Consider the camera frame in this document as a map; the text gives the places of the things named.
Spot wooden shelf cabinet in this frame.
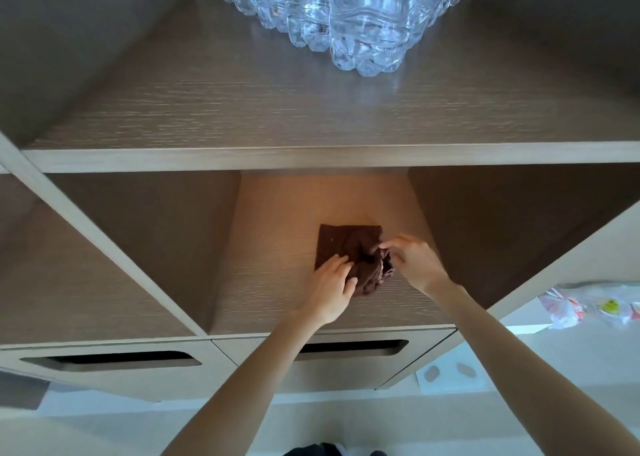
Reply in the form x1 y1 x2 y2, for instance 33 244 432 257
0 0 640 404

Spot person's dark blue trousers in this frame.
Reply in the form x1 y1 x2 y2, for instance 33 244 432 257
282 442 389 456

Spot person's right hand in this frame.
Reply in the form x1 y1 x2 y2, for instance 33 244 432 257
369 233 463 299

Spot person's right forearm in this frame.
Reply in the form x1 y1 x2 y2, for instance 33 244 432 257
427 283 640 456

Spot pack of clear water bottles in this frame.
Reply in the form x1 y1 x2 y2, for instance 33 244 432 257
215 0 473 78

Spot person's left hand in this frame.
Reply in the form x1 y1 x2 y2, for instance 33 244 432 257
299 254 359 327

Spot person's left forearm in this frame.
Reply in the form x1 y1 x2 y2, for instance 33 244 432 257
161 309 327 456

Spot white bathroom scale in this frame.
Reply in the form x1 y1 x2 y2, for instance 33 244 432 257
415 343 489 397

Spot brown cleaning cloth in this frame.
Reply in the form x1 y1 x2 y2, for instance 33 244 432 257
313 223 397 297

